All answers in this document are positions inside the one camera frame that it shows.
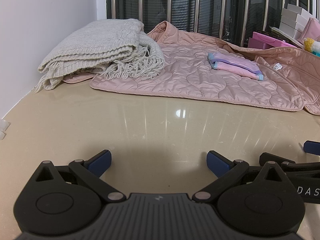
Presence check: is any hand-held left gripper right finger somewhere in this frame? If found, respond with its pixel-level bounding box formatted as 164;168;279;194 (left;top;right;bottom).
192;151;288;203

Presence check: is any pink quilted blanket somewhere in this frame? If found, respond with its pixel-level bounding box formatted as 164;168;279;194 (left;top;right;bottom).
64;21;320;117

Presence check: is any beige patterned packet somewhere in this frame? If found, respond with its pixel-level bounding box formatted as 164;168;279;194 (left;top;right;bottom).
270;26;304;47

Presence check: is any pastel pink blue garment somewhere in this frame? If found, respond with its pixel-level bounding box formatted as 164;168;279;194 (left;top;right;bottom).
208;52;264;81

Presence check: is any metal window grille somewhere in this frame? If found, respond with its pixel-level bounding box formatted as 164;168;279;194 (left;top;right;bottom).
106;0;320;48

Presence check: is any yellow and teal plush toy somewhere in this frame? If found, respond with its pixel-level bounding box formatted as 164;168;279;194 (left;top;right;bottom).
303;37;320;57

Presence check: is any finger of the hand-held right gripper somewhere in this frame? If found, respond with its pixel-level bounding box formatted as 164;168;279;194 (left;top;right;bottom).
259;152;320;175
303;141;320;155

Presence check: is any stack of white boxes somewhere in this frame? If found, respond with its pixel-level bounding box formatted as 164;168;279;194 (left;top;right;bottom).
279;4;314;39

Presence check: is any cream knitted fringed blanket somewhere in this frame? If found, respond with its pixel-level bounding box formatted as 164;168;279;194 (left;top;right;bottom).
35;18;166;94

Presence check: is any white plastic piece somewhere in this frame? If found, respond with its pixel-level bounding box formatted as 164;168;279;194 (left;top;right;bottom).
0;119;11;140

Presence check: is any pink box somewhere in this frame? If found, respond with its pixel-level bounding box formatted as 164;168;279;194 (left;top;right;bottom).
251;32;298;49

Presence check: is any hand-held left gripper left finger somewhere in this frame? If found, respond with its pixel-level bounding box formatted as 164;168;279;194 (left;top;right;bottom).
32;150;127;203

